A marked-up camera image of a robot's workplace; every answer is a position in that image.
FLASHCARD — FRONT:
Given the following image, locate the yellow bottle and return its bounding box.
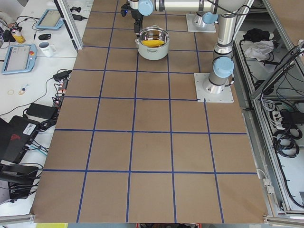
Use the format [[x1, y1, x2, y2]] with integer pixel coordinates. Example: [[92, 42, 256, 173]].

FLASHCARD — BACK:
[[11, 29, 26, 44]]

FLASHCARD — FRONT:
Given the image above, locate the black cloth bundle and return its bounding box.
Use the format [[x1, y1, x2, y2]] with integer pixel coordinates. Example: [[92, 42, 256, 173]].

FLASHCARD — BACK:
[[243, 28, 270, 42]]

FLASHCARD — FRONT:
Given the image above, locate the white power strip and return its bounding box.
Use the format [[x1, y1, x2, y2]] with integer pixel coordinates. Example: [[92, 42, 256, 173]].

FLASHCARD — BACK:
[[271, 111, 285, 130]]

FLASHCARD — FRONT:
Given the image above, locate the blue teach pendant far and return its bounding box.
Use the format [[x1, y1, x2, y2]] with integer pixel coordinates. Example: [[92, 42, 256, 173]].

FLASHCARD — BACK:
[[35, 9, 64, 30]]

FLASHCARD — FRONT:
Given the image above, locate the blue teach pendant near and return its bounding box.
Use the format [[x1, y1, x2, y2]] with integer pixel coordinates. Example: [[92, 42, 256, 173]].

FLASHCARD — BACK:
[[2, 44, 37, 75]]

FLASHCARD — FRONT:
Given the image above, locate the white mug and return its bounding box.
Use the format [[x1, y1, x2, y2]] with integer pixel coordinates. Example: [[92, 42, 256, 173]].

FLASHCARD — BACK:
[[39, 41, 57, 57]]

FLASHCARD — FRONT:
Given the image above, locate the yellow corn cob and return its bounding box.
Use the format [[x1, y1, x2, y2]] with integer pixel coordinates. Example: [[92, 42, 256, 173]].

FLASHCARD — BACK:
[[142, 39, 165, 48]]

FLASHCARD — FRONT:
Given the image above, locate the black power adapter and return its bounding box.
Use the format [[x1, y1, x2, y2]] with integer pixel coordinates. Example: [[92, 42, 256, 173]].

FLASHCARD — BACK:
[[53, 70, 72, 81]]

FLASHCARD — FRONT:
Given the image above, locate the black power brick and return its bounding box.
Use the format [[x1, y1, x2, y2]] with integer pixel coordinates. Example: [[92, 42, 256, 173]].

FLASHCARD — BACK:
[[26, 103, 58, 120]]

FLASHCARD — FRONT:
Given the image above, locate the black docking device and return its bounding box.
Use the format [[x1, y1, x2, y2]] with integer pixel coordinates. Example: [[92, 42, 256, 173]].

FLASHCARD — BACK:
[[0, 163, 43, 203]]

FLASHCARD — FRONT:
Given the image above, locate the blue teach pendant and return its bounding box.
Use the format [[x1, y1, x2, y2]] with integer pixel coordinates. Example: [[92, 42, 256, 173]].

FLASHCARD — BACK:
[[35, 9, 64, 30], [2, 44, 37, 75]]

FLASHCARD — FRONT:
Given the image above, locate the black camera with blue light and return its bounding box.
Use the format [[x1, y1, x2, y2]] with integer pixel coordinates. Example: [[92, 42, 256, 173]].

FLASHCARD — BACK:
[[121, 3, 131, 17]]

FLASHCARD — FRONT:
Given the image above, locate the coiled black cable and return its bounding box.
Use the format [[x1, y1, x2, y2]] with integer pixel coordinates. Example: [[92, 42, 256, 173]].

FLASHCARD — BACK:
[[273, 128, 301, 159]]

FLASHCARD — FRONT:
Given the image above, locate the black laptop with red logo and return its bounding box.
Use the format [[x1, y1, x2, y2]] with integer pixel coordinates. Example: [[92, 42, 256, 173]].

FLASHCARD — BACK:
[[0, 115, 40, 163]]

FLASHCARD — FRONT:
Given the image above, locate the white crumpled cloth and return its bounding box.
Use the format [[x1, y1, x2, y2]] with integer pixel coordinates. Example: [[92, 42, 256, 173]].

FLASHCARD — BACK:
[[244, 41, 274, 61]]

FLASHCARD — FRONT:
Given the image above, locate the black computer mouse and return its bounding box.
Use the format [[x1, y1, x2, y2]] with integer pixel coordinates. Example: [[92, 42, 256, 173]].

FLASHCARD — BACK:
[[38, 33, 51, 40]]

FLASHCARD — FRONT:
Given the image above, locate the aluminium frame post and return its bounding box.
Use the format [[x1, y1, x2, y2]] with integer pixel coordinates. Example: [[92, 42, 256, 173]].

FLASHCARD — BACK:
[[54, 0, 83, 51]]

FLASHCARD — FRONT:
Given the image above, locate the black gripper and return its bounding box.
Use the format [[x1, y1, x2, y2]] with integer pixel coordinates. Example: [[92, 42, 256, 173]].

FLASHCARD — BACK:
[[131, 9, 143, 38]]

